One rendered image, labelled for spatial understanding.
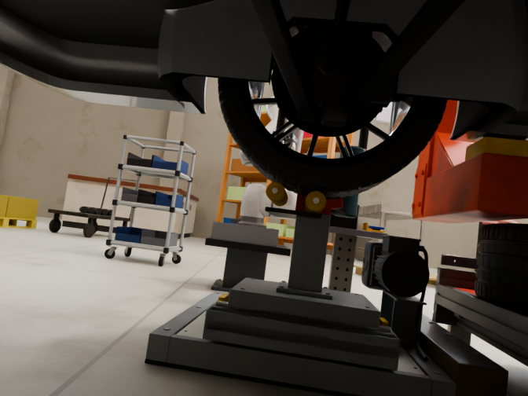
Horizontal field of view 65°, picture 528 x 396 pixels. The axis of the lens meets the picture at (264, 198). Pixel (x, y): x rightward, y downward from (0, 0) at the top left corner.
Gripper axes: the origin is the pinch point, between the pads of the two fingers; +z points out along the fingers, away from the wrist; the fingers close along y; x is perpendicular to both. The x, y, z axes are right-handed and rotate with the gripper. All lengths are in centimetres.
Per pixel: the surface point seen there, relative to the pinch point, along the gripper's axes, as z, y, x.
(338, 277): -21, -33, -61
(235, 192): -588, 121, 16
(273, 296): 68, -9, -60
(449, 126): 12, -67, 7
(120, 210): -481, 289, -46
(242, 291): 68, 0, -60
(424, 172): 10, -59, -12
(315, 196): 65, -17, -32
